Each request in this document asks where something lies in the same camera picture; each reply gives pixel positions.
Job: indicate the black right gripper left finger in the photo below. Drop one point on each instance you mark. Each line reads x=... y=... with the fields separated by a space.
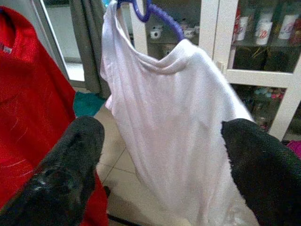
x=58 y=176

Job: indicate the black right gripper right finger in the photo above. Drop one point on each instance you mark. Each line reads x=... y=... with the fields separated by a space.
x=265 y=176

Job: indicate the blue plastic hanger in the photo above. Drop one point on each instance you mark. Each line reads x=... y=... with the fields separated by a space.
x=174 y=26

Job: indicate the magenta cloth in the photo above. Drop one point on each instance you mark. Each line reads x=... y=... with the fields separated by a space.
x=295 y=149

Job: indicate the teal floor mat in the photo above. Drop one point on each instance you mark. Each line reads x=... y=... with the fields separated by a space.
x=87 y=104

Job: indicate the red printed t-shirt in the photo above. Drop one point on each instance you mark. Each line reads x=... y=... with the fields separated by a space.
x=35 y=94

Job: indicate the white glass cabinet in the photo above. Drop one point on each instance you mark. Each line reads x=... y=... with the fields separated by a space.
x=258 y=77

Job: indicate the white t-shirt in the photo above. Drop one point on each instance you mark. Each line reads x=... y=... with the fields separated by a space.
x=164 y=117

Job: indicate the grey curtain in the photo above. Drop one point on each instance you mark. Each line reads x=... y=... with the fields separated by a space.
x=87 y=47

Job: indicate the sliding glass door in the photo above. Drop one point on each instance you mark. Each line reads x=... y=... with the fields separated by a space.
x=58 y=35

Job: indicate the white printed cup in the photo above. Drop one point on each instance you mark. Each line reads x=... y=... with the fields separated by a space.
x=263 y=33
x=287 y=27
x=242 y=28

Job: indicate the small white figurine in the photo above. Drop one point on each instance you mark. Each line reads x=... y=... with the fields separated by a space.
x=191 y=31

